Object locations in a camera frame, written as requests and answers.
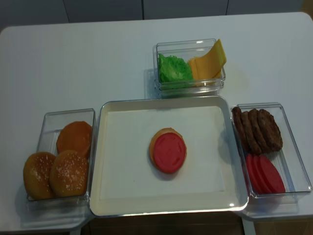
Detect red tomato slice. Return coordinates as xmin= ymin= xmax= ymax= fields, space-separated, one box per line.
xmin=153 ymin=132 xmax=187 ymax=171
xmin=258 ymin=155 xmax=286 ymax=193
xmin=246 ymin=154 xmax=264 ymax=194
xmin=252 ymin=155 xmax=272 ymax=194

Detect green lettuce leaf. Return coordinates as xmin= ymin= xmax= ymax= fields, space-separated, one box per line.
xmin=158 ymin=54 xmax=193 ymax=83

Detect clear lettuce cheese container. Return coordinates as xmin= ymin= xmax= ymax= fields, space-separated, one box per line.
xmin=153 ymin=39 xmax=225 ymax=98

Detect toasted bottom bun half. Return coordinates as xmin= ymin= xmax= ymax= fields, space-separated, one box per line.
xmin=149 ymin=127 xmax=188 ymax=174

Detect yellow cheese slices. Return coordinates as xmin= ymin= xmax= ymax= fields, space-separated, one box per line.
xmin=188 ymin=39 xmax=227 ymax=80

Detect white metal tray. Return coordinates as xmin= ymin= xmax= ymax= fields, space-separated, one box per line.
xmin=89 ymin=96 xmax=248 ymax=217

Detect brown patty leftmost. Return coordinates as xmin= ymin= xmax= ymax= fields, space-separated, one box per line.
xmin=232 ymin=106 xmax=250 ymax=153

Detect brown patty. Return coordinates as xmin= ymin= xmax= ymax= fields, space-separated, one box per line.
xmin=248 ymin=109 xmax=271 ymax=153
xmin=232 ymin=106 xmax=250 ymax=153
xmin=241 ymin=111 xmax=262 ymax=155
xmin=257 ymin=109 xmax=283 ymax=152

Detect plain brown bun back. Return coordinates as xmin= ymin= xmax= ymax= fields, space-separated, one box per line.
xmin=56 ymin=121 xmax=92 ymax=159

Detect sesame top bun front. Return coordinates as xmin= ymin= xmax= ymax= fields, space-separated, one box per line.
xmin=49 ymin=150 xmax=89 ymax=197

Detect sesame bun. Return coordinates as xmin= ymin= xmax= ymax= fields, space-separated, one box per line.
xmin=49 ymin=150 xmax=89 ymax=197
xmin=23 ymin=152 xmax=56 ymax=200

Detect brown patty rightmost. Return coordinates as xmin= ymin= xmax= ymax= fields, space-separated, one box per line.
xmin=257 ymin=109 xmax=283 ymax=152

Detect clear right patty container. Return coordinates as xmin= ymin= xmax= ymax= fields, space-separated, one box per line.
xmin=231 ymin=103 xmax=312 ymax=200

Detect clear left bun container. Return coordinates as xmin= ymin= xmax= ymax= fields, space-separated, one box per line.
xmin=26 ymin=108 xmax=95 ymax=203

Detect sesame bun far left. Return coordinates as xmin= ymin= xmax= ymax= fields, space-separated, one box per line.
xmin=23 ymin=152 xmax=56 ymax=200

